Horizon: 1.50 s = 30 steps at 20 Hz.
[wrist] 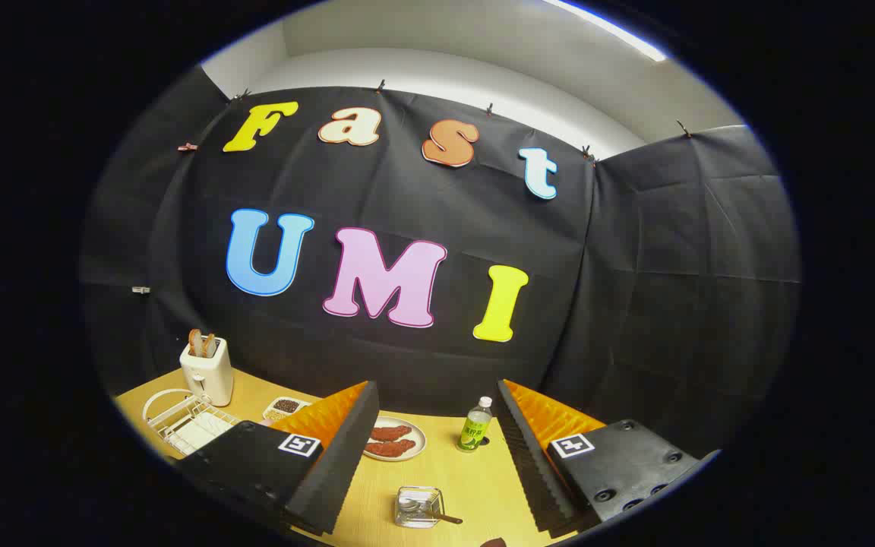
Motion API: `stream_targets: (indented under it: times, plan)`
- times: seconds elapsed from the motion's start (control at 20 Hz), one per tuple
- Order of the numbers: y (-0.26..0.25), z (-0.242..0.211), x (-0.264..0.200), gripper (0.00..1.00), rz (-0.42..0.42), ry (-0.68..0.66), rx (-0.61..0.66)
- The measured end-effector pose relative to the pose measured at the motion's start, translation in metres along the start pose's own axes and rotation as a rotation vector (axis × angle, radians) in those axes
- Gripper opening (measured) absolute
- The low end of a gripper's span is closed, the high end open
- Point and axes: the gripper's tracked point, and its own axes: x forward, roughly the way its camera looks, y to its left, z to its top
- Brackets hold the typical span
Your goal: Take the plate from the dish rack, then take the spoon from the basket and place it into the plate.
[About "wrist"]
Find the white round serving plate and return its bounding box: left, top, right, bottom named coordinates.
left=362, top=416, right=428, bottom=462

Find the white wire dish rack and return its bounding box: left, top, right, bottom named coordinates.
left=141, top=388, right=242, bottom=457

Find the white compartment seasoning dish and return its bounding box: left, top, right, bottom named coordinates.
left=263, top=396, right=311, bottom=423

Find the white toaster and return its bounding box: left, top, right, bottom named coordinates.
left=179, top=337, right=235, bottom=407

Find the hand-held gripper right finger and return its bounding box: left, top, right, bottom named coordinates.
left=492, top=378, right=721, bottom=540

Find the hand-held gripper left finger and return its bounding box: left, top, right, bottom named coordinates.
left=176, top=380, right=381, bottom=537

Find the silver wire basket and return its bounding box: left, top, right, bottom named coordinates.
left=395, top=486, right=446, bottom=529

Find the green drink bottle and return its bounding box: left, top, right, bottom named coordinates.
left=457, top=396, right=494, bottom=453

